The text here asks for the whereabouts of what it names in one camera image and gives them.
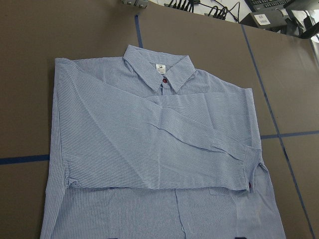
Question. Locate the blue striped button shirt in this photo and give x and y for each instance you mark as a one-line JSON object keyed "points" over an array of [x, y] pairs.
{"points": [[146, 146]]}

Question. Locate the grey metal bracket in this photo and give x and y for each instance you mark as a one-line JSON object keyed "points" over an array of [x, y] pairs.
{"points": [[137, 3]]}

